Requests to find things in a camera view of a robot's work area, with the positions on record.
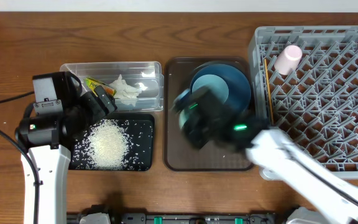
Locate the green yellow snack wrapper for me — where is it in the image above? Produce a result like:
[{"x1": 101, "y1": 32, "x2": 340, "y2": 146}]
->
[{"x1": 84, "y1": 77, "x2": 116, "y2": 96}]

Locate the pink plastic cup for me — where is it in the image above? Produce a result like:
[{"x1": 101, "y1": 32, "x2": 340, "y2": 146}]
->
[{"x1": 274, "y1": 45, "x2": 303, "y2": 75}]

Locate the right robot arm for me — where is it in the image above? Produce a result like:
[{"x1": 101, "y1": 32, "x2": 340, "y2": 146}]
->
[{"x1": 179, "y1": 111, "x2": 358, "y2": 223}]

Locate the dark blue plate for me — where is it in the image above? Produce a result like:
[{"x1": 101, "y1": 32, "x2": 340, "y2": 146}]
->
[{"x1": 190, "y1": 61, "x2": 252, "y2": 112}]

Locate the brown serving tray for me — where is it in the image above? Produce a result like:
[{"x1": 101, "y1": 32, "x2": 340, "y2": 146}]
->
[{"x1": 163, "y1": 56, "x2": 253, "y2": 171}]

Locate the light blue bowl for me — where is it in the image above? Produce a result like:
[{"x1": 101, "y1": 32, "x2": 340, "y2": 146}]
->
[{"x1": 191, "y1": 74, "x2": 229, "y2": 101}]

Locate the black food waste tray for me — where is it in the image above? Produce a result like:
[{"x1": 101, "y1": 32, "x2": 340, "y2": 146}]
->
[{"x1": 68, "y1": 113, "x2": 155, "y2": 172}]

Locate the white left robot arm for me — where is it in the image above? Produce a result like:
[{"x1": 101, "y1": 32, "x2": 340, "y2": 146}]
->
[{"x1": 16, "y1": 86, "x2": 117, "y2": 223}]

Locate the white rice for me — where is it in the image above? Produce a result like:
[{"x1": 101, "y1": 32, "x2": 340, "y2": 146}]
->
[{"x1": 71, "y1": 118, "x2": 150, "y2": 171}]

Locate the clear plastic waste bin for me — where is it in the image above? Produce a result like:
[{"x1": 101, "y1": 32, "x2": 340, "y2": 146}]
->
[{"x1": 60, "y1": 61, "x2": 164, "y2": 112}]

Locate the mint green small bowl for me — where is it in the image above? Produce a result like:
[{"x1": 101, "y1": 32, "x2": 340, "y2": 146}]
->
[{"x1": 178, "y1": 109, "x2": 190, "y2": 130}]

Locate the wooden chopstick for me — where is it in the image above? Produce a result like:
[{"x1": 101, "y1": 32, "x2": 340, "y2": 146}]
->
[{"x1": 264, "y1": 58, "x2": 274, "y2": 124}]

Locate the white napkin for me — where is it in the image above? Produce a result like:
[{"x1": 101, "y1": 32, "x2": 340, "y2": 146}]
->
[{"x1": 109, "y1": 75, "x2": 142, "y2": 99}]

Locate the grey dishwasher rack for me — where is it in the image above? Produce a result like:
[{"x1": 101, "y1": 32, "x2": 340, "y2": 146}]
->
[{"x1": 248, "y1": 26, "x2": 358, "y2": 179}]

